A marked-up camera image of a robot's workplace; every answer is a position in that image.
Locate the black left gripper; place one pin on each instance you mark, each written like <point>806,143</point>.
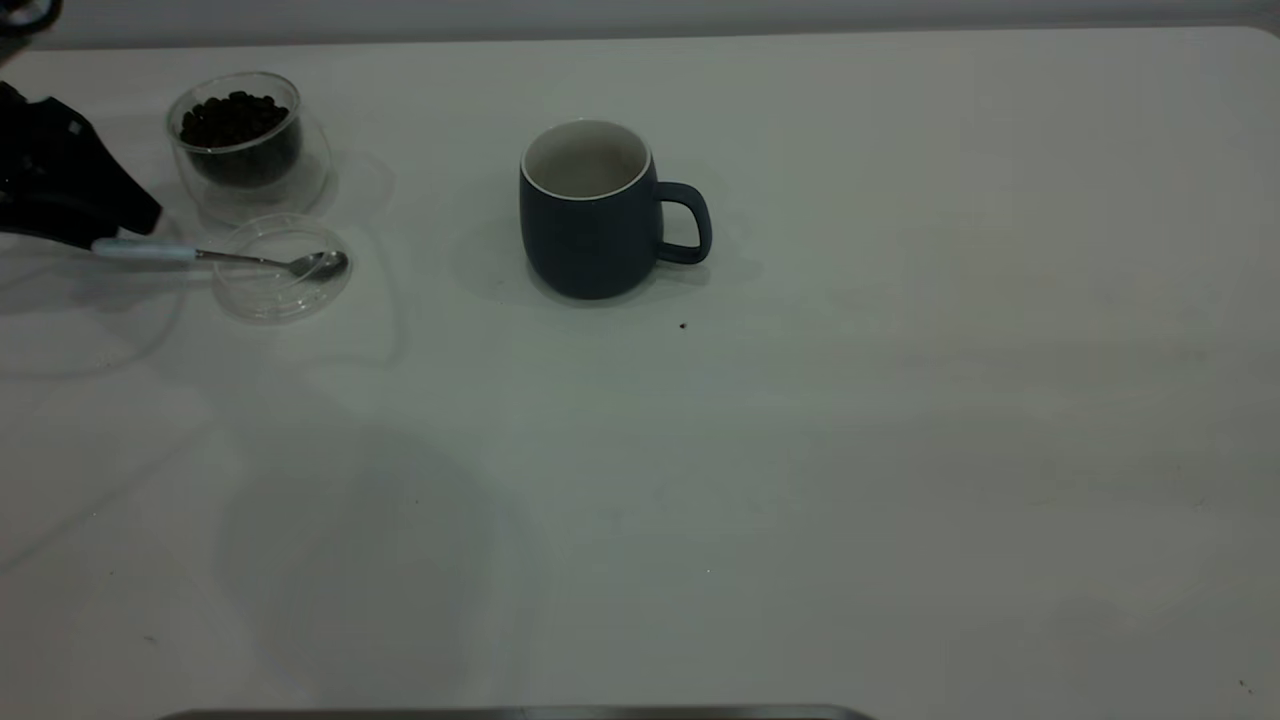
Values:
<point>30,150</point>

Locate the double-walled glass cup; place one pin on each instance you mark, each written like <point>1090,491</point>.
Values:
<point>200,185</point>

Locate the clear glass lid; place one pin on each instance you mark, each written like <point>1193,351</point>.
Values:
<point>270,295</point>

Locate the dark grey ceramic mug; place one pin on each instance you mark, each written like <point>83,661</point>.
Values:
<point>590,240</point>

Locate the coffee beans pile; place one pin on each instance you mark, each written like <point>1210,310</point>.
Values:
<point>238,130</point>

